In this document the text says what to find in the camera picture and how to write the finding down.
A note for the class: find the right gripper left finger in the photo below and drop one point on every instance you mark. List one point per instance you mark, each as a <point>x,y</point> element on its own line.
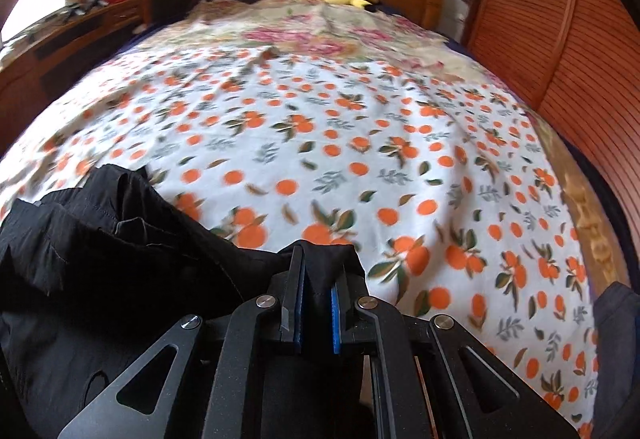
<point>201,379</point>

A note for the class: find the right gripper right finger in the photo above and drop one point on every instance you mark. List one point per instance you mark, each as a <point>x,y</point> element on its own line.
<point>432,378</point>

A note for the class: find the black trench coat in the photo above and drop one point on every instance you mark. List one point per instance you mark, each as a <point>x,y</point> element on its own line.
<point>92,276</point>

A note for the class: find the orange print bed sheet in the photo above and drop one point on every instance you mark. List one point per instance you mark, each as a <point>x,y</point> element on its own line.
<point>442,185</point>

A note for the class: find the wooden desk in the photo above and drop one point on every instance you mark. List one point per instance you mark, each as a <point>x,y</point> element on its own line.
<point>45,70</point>

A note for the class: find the wooden louvered wardrobe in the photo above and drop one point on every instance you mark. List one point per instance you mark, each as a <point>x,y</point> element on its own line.
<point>575,63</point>

